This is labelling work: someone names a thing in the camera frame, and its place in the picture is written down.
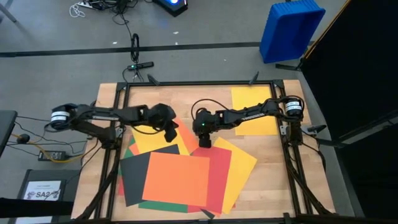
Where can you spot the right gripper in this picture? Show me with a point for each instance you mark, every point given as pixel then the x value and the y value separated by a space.
pixel 205 121

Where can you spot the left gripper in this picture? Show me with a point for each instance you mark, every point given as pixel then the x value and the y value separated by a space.
pixel 160 115

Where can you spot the orange paper sheet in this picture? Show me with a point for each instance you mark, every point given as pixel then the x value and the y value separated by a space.
pixel 188 137
pixel 175 180

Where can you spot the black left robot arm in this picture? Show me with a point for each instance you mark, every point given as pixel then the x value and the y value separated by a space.
pixel 102 113

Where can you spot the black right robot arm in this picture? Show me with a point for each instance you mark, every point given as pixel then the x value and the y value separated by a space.
pixel 248 116

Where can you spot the black panel foot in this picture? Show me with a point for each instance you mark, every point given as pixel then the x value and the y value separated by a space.
pixel 287 67

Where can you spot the black box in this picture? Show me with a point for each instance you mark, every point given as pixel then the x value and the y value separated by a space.
pixel 71 183

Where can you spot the black power adapter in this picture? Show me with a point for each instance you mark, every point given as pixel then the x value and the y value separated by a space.
pixel 53 155

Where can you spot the black computer blue light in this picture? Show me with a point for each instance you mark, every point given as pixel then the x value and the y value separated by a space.
pixel 174 9

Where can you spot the large blue plastic bin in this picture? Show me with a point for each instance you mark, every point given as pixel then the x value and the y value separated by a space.
pixel 289 31

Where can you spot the white SA2 label sheet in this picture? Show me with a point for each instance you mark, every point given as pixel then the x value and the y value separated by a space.
pixel 40 188

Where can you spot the black plug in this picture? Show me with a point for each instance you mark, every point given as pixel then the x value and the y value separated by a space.
pixel 23 138

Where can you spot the white power strip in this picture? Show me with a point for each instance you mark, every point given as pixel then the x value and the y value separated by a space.
pixel 84 4

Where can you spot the grey metal beam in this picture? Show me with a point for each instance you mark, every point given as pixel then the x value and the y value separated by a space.
pixel 367 131

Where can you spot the black divider panel yellow edge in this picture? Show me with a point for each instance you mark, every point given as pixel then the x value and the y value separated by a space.
pixel 357 62

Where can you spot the grey metal leg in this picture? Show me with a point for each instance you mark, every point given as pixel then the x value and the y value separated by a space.
pixel 7 12

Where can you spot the black aluminium table frame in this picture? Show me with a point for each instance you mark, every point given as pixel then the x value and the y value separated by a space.
pixel 217 82

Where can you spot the black camera bar green light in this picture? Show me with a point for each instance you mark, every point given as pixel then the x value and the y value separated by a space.
pixel 141 65

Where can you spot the grey bracket plate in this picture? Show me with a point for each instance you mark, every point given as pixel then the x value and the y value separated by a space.
pixel 283 130

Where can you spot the black clamp bracket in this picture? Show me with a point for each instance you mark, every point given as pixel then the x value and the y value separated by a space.
pixel 315 128

